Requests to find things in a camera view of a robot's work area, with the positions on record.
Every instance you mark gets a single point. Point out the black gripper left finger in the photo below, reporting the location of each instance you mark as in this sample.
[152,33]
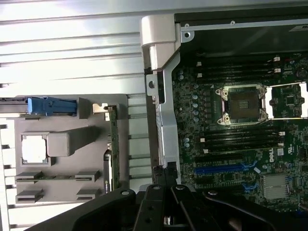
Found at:
[149,211]

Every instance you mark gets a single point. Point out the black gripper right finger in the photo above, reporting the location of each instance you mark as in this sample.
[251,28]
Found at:
[190,211]

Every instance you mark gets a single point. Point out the blue expansion slot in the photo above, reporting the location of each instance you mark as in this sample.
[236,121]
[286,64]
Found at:
[216,170]

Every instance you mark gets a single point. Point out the long black expansion slot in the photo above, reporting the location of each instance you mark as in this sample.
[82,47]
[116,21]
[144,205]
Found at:
[216,157]

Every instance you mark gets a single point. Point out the black slot with blue clip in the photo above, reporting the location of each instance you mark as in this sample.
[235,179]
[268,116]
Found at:
[249,187]

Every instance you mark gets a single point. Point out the black RAM slot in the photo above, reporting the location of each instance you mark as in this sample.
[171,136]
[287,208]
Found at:
[240,139]
[240,133]
[240,75]
[240,59]
[240,70]
[240,64]
[240,145]

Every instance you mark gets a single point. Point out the silver chipset heatsink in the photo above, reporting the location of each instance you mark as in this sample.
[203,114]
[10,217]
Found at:
[274,187]

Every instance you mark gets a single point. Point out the open black PC case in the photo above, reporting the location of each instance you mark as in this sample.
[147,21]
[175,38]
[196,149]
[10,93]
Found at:
[168,125]

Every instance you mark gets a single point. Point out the grey parts rack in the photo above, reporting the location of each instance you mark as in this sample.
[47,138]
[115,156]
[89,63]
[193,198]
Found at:
[72,166]

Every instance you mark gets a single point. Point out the green Dell motherboard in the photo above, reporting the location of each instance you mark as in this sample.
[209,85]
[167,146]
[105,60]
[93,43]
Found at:
[185,120]

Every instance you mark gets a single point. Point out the CPU socket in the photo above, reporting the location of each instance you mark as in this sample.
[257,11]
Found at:
[243,106]

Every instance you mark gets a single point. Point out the silver CPU chip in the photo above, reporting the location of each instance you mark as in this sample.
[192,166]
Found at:
[33,149]

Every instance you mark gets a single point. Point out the silver socket cover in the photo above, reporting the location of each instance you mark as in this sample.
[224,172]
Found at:
[269,96]

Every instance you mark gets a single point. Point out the blue connector part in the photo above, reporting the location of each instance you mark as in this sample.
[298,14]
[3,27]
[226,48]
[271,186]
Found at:
[48,106]

